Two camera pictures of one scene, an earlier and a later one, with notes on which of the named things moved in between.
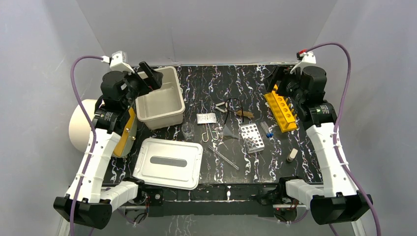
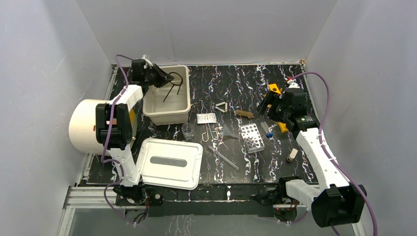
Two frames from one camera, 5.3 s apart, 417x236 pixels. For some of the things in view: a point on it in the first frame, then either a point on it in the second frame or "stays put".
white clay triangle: (221, 109) stays put
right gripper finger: (272, 80) -> (262, 106)
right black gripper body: (288, 86) -> (277, 111)
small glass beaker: (188, 131) stays put
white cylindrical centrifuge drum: (79, 127) stays put
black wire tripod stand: (231, 111) -> (174, 84)
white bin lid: (174, 162) stays put
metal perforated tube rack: (252, 137) stays put
